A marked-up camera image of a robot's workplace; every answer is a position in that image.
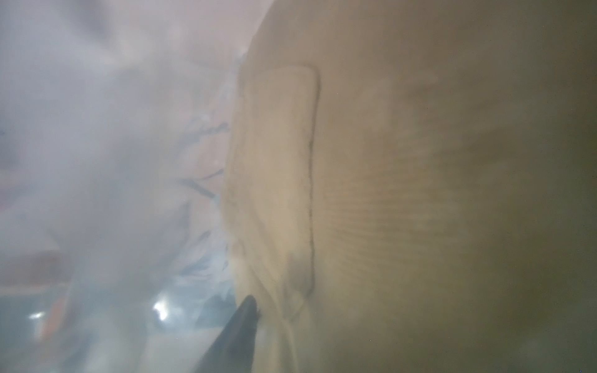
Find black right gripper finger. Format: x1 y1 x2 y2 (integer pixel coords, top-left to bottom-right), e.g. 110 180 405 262
193 295 259 373

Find beige corduroy trousers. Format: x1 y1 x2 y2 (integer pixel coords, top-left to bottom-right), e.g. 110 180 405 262
221 1 596 372

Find clear plastic vacuum bag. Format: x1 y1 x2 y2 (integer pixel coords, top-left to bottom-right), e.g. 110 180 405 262
1 1 270 372

